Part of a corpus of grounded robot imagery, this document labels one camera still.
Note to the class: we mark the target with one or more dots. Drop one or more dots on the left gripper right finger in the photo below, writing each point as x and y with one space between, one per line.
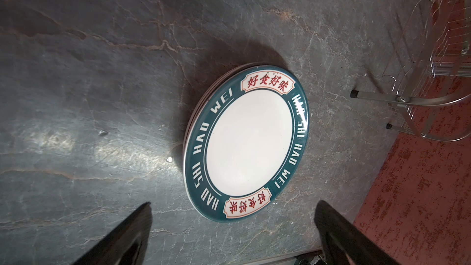
342 243

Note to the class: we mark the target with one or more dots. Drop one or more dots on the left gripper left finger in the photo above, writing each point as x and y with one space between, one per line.
124 245

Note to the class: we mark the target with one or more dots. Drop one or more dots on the chrome wire dish rack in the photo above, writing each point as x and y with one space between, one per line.
430 69

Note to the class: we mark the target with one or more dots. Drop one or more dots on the patterned plate dark rim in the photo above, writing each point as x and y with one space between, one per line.
210 91

